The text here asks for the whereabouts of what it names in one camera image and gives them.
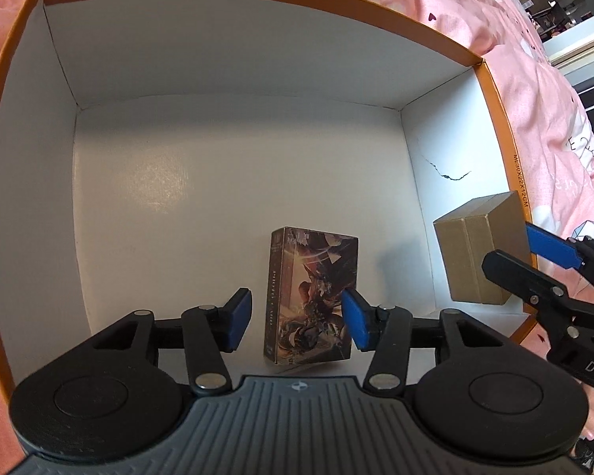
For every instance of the dark illustrated card box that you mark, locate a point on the dark illustrated card box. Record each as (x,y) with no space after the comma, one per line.
(309,271)

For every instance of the small brown cardboard box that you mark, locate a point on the small brown cardboard box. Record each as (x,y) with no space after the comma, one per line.
(466,234)

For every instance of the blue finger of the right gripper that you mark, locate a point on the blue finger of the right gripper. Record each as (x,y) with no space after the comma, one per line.
(568,253)
(529,284)

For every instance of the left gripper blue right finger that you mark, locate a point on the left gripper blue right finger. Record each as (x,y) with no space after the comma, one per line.
(387,333)

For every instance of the orange cardboard storage box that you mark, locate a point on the orange cardboard storage box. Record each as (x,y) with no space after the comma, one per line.
(149,148)

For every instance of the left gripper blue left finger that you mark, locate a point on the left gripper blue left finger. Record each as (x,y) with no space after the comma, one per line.
(210,331)

